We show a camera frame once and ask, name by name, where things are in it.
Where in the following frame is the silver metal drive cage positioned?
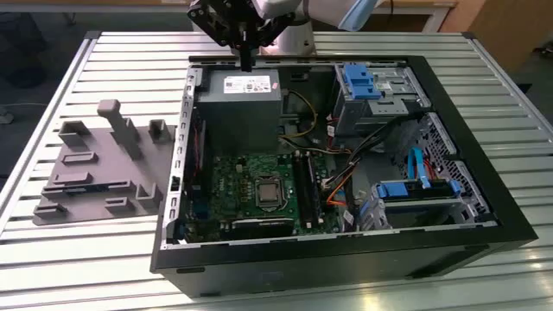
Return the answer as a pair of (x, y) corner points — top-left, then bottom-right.
(334, 63), (433, 137)

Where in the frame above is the green motherboard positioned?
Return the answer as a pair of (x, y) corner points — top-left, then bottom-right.
(185, 152), (342, 242)

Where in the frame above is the silver CPU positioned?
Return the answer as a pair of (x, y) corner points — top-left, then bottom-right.
(257, 184), (281, 200)

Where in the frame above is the black chair base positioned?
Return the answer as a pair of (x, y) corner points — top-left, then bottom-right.
(533, 40), (553, 61)

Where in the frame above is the black graphics card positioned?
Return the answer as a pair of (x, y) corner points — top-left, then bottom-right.
(220, 218), (294, 240)

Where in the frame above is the blue drive carrier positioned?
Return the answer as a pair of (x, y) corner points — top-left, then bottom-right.
(342, 63), (384, 100)

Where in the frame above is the hard disk in blue carrier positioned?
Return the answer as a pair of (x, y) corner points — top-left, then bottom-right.
(374, 179), (461, 201)

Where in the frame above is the orange wire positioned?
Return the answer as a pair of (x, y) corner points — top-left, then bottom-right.
(325, 187), (346, 207)

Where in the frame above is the blue flat wire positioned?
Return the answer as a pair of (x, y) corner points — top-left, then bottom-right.
(408, 147), (433, 189)

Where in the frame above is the silver disk bay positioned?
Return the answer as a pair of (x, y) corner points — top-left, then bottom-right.
(357, 197), (475, 231)

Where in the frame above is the wooden desk with white frame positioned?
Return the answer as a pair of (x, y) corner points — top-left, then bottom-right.
(0, 0), (459, 33)

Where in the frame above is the yellow wire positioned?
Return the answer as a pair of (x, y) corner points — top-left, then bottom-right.
(278, 89), (320, 146)

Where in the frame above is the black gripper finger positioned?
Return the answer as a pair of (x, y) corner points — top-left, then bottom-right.
(185, 0), (248, 72)
(246, 16), (286, 72)

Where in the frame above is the grey power supply unit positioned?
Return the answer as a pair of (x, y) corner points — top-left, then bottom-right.
(193, 68), (284, 155)

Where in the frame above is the CPU socket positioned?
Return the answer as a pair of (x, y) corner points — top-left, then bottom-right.
(252, 174), (289, 211)

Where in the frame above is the grey parts rack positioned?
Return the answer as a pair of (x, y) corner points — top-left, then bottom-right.
(32, 100), (178, 227)

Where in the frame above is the black RAM slot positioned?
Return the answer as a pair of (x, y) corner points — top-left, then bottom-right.
(293, 151), (313, 228)

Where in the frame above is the red wire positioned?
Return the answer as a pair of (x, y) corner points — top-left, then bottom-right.
(193, 122), (205, 178)

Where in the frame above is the black PC case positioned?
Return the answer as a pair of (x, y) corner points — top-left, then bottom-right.
(149, 54), (539, 299)

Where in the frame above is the black mesh bin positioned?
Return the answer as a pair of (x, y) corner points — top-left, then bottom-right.
(0, 11), (49, 89)

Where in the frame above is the wooden cabinet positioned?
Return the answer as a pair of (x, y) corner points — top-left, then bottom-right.
(440, 0), (553, 77)

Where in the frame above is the black cable bundle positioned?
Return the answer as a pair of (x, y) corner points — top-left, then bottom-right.
(328, 115), (426, 192)

